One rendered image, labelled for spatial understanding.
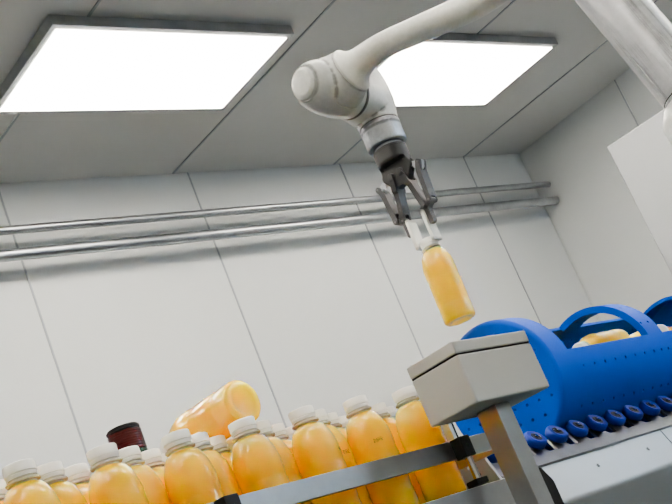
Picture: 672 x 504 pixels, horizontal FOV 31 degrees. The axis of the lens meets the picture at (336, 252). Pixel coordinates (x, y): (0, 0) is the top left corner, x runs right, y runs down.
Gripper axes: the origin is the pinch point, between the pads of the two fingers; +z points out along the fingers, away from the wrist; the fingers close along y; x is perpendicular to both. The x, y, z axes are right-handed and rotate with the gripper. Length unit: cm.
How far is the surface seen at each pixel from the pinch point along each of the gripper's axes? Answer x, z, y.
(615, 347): -26.5, 35.4, -15.7
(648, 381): -38, 43, -14
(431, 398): 54, 45, -24
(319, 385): -289, -77, 281
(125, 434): 62, 25, 36
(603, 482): -2, 62, -14
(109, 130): -169, -206, 250
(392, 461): 61, 52, -18
